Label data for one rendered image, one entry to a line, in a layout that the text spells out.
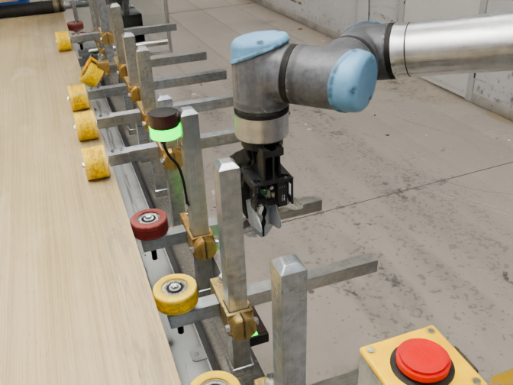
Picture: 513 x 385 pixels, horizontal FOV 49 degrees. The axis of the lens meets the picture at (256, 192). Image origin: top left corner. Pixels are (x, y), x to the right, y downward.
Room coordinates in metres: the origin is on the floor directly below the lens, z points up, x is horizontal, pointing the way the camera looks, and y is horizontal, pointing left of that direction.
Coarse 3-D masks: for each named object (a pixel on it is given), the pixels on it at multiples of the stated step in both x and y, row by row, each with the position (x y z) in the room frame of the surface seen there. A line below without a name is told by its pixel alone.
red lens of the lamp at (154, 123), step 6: (150, 120) 0.98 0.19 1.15; (156, 120) 0.97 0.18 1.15; (162, 120) 0.97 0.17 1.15; (168, 120) 0.97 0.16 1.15; (174, 120) 0.98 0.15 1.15; (150, 126) 0.98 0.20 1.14; (156, 126) 0.97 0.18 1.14; (162, 126) 0.97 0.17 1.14; (168, 126) 0.97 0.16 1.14; (174, 126) 0.98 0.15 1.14
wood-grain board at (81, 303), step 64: (0, 64) 2.24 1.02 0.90; (64, 64) 2.20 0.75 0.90; (0, 128) 1.57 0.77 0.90; (64, 128) 1.55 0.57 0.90; (0, 192) 1.17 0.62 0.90; (64, 192) 1.16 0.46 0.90; (0, 256) 0.91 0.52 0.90; (64, 256) 0.90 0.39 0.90; (128, 256) 0.89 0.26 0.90; (0, 320) 0.72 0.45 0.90; (64, 320) 0.72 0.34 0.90; (128, 320) 0.71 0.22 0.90; (0, 384) 0.58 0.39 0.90; (64, 384) 0.58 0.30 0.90; (128, 384) 0.57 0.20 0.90
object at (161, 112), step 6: (156, 108) 1.02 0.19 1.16; (162, 108) 1.02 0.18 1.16; (168, 108) 1.02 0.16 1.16; (174, 108) 1.02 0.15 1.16; (150, 114) 0.99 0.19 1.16; (156, 114) 0.99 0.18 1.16; (162, 114) 0.99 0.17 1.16; (168, 114) 0.99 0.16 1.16; (174, 114) 0.99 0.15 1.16; (180, 138) 1.00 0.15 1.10; (180, 144) 1.00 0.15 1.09; (168, 156) 1.00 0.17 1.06; (174, 162) 1.00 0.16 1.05; (180, 168) 1.00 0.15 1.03; (180, 174) 1.00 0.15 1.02; (186, 192) 1.00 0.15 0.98; (186, 198) 1.00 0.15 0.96; (186, 204) 1.00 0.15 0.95
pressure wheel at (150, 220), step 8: (136, 216) 1.03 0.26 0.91; (144, 216) 1.03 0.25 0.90; (152, 216) 1.03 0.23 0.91; (160, 216) 1.02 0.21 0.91; (136, 224) 1.00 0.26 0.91; (144, 224) 1.00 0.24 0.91; (152, 224) 1.00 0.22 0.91; (160, 224) 1.00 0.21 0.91; (136, 232) 0.99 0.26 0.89; (144, 232) 0.98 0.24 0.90; (152, 232) 0.98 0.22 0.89; (160, 232) 0.99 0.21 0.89; (144, 240) 0.98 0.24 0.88; (152, 240) 0.98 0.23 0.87; (152, 256) 1.02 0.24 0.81
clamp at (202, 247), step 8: (184, 216) 1.08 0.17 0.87; (184, 224) 1.05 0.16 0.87; (192, 240) 0.99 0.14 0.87; (200, 240) 0.98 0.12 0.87; (208, 240) 0.98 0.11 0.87; (192, 248) 0.98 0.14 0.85; (200, 248) 0.97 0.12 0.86; (208, 248) 0.98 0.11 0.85; (216, 248) 0.98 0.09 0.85; (200, 256) 0.97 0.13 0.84; (208, 256) 0.98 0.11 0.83
